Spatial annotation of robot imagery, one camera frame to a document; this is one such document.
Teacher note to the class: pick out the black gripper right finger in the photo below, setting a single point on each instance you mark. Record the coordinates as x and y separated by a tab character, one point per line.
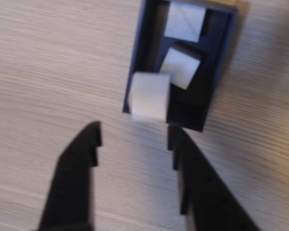
207	195

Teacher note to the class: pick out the white wooden cube block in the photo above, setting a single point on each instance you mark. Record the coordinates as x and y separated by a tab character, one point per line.
148	96
180	68
184	22

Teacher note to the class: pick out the dark open-top box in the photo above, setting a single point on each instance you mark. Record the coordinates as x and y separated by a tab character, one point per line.
216	72

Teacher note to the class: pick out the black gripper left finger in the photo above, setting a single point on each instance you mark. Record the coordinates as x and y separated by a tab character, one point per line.
72	183

